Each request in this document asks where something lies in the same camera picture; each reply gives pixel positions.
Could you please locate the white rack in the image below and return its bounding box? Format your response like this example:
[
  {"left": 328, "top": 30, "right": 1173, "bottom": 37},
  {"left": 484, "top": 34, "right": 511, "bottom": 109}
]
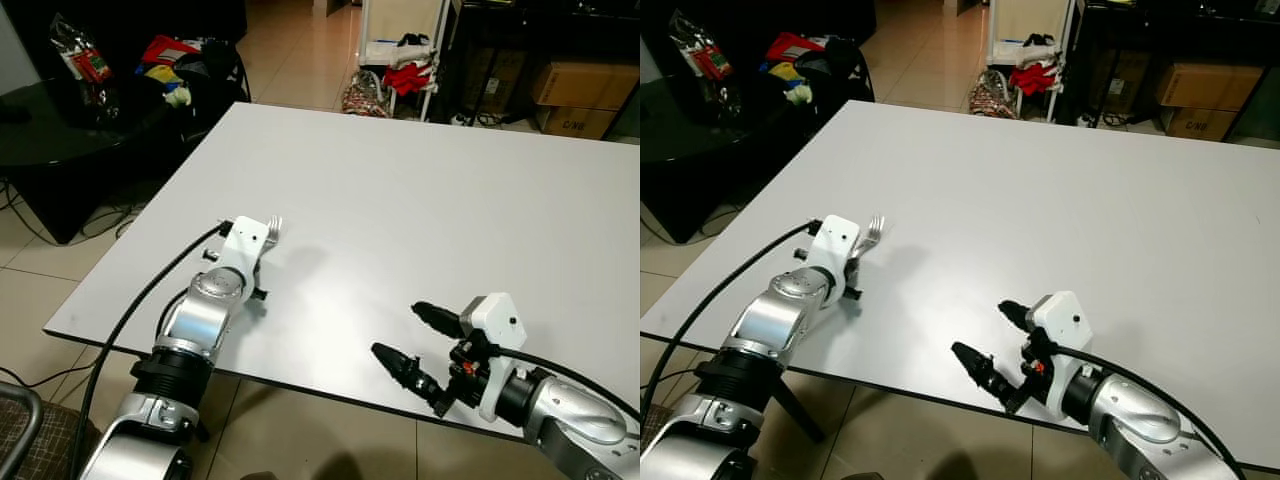
[
  {"left": 358, "top": 0, "right": 451, "bottom": 123},
  {"left": 985, "top": 0, "right": 1076, "bottom": 123}
]

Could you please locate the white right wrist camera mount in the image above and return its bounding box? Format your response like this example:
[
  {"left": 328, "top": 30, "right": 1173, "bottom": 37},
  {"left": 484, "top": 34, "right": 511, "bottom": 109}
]
[
  {"left": 1028, "top": 291, "right": 1091, "bottom": 401},
  {"left": 459, "top": 293, "right": 528, "bottom": 421}
]

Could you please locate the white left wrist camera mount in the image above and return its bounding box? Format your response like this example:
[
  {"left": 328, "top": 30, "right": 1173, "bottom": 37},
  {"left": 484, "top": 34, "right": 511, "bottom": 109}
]
[
  {"left": 217, "top": 217, "right": 274, "bottom": 293},
  {"left": 806, "top": 214, "right": 863, "bottom": 293}
]

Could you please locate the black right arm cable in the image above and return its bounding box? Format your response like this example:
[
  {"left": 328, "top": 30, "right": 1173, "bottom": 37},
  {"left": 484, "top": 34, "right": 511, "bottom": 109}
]
[
  {"left": 490, "top": 345, "right": 641, "bottom": 421},
  {"left": 1060, "top": 345, "right": 1246, "bottom": 476}
]

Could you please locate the small printed cardboard box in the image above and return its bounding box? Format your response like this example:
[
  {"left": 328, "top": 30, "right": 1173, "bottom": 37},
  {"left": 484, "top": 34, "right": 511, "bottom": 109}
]
[
  {"left": 540, "top": 105, "right": 621, "bottom": 141},
  {"left": 1165, "top": 105, "right": 1241, "bottom": 141}
]

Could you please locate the black glass side table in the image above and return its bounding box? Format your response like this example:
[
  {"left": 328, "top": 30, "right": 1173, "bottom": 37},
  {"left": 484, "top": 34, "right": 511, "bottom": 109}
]
[
  {"left": 0, "top": 75, "right": 251, "bottom": 246},
  {"left": 640, "top": 70, "right": 876, "bottom": 244}
]

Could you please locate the dark metal table leg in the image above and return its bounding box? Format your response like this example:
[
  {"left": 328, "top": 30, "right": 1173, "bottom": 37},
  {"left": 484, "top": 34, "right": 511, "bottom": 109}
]
[{"left": 770, "top": 370, "right": 826, "bottom": 444}]

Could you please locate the black bag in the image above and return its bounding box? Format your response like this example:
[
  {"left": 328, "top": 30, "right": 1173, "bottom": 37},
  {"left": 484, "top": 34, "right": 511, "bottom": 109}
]
[
  {"left": 795, "top": 38, "right": 861, "bottom": 86},
  {"left": 175, "top": 40, "right": 241, "bottom": 86}
]

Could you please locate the red cloth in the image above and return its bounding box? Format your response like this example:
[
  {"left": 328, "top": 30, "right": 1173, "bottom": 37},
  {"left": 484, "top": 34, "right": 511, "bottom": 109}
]
[
  {"left": 383, "top": 62, "right": 433, "bottom": 96},
  {"left": 1010, "top": 62, "right": 1059, "bottom": 96}
]

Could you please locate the clear red snack bag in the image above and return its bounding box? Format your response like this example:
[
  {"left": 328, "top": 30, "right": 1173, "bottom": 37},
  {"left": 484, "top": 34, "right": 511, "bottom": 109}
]
[
  {"left": 668, "top": 10, "right": 734, "bottom": 81},
  {"left": 50, "top": 13, "right": 113, "bottom": 86}
]

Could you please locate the red packet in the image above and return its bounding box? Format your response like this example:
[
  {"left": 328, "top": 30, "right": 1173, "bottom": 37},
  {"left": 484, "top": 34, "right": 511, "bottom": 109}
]
[
  {"left": 140, "top": 35, "right": 201, "bottom": 66},
  {"left": 765, "top": 32, "right": 826, "bottom": 63}
]

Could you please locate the large cardboard box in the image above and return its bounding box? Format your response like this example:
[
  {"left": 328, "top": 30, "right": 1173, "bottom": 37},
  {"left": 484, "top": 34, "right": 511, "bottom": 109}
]
[
  {"left": 1157, "top": 62, "right": 1263, "bottom": 109},
  {"left": 532, "top": 62, "right": 641, "bottom": 109}
]

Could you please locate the patterned bag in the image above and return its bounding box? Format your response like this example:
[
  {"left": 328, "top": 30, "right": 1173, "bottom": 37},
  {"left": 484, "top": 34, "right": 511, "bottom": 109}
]
[
  {"left": 342, "top": 70, "right": 393, "bottom": 119},
  {"left": 968, "top": 70, "right": 1021, "bottom": 119}
]

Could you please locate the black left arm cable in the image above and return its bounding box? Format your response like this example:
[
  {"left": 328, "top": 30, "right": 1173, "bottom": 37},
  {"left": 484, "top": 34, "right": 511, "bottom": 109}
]
[
  {"left": 68, "top": 222, "right": 233, "bottom": 480},
  {"left": 640, "top": 222, "right": 823, "bottom": 421}
]

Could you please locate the black shelf unit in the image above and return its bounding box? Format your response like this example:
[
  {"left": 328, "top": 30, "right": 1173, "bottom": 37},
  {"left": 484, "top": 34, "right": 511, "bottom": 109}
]
[
  {"left": 1060, "top": 0, "right": 1280, "bottom": 141},
  {"left": 440, "top": 0, "right": 641, "bottom": 136}
]

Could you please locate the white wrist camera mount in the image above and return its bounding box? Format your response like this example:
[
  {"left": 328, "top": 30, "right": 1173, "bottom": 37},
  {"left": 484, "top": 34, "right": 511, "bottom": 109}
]
[
  {"left": 806, "top": 214, "right": 863, "bottom": 293},
  {"left": 1028, "top": 291, "right": 1091, "bottom": 401},
  {"left": 217, "top": 217, "right": 274, "bottom": 293},
  {"left": 459, "top": 293, "right": 528, "bottom": 421}
]

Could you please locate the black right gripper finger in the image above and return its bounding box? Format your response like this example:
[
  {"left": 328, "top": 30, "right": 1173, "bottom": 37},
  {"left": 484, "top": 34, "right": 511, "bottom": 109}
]
[
  {"left": 411, "top": 301, "right": 464, "bottom": 339},
  {"left": 998, "top": 299, "right": 1037, "bottom": 334},
  {"left": 951, "top": 342, "right": 1013, "bottom": 406},
  {"left": 371, "top": 343, "right": 441, "bottom": 403}
]

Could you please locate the grey frame woven chair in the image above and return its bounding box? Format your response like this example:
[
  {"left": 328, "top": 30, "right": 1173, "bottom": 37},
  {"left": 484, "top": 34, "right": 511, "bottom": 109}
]
[{"left": 0, "top": 383, "right": 46, "bottom": 480}]

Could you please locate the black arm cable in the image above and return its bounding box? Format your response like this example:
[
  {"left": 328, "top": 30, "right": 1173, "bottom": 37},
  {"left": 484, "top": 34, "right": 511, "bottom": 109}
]
[
  {"left": 490, "top": 345, "right": 641, "bottom": 421},
  {"left": 68, "top": 222, "right": 233, "bottom": 480},
  {"left": 640, "top": 222, "right": 823, "bottom": 421},
  {"left": 1060, "top": 345, "right": 1246, "bottom": 476}
]

